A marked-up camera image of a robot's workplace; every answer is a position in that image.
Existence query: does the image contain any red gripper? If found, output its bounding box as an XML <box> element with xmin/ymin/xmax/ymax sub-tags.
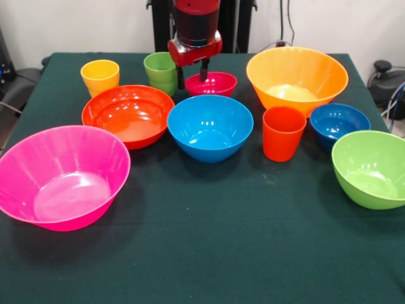
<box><xmin>167</xmin><ymin>33</ymin><xmax>223</xmax><ymax>90</ymax></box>

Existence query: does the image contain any small magenta bowl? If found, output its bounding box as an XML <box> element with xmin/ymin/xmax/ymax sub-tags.
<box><xmin>184</xmin><ymin>72</ymin><xmax>238</xmax><ymax>98</ymax></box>

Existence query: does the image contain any light blue bowl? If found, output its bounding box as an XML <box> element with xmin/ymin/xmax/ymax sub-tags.
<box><xmin>166</xmin><ymin>94</ymin><xmax>254</xmax><ymax>164</ymax></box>

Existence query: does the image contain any orange-red ribbed cup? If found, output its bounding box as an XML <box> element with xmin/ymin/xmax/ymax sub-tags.
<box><xmin>262</xmin><ymin>106</ymin><xmax>308</xmax><ymax>163</ymax></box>

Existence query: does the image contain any green cup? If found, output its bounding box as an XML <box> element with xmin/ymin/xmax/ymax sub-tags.
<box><xmin>143</xmin><ymin>51</ymin><xmax>178</xmax><ymax>97</ymax></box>

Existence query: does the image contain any red shallow bowl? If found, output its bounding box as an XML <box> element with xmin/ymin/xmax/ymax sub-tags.
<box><xmin>81</xmin><ymin>84</ymin><xmax>176</xmax><ymax>151</ymax></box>

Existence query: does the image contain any yellow cup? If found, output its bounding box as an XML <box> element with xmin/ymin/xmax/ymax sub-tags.
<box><xmin>80</xmin><ymin>59</ymin><xmax>120</xmax><ymax>98</ymax></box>

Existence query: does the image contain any large orange bowl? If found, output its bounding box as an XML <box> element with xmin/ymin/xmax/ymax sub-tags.
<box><xmin>246</xmin><ymin>46</ymin><xmax>349</xmax><ymax>118</ymax></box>

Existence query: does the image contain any small dark blue bowl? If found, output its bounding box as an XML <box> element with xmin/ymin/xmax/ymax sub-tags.
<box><xmin>309</xmin><ymin>103</ymin><xmax>371</xmax><ymax>151</ymax></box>

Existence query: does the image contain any dark green tablecloth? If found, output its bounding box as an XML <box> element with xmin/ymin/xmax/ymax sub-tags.
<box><xmin>0</xmin><ymin>52</ymin><xmax>405</xmax><ymax>304</ymax></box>

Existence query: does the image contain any large pink bowl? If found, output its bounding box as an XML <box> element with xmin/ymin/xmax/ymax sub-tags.
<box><xmin>0</xmin><ymin>125</ymin><xmax>132</xmax><ymax>232</ymax></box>

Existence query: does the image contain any black equipment box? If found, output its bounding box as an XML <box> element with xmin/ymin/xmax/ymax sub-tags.
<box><xmin>0</xmin><ymin>27</ymin><xmax>16</xmax><ymax>92</ymax></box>

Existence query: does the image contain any light green bowl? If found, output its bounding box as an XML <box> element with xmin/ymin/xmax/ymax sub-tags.
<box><xmin>331</xmin><ymin>130</ymin><xmax>405</xmax><ymax>210</ymax></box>

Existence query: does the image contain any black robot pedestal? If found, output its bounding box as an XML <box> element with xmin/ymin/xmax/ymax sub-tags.
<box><xmin>147</xmin><ymin>0</ymin><xmax>259</xmax><ymax>54</ymax></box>

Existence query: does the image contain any black wall cable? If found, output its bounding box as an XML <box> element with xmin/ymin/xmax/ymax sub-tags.
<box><xmin>279</xmin><ymin>0</ymin><xmax>296</xmax><ymax>48</ymax></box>

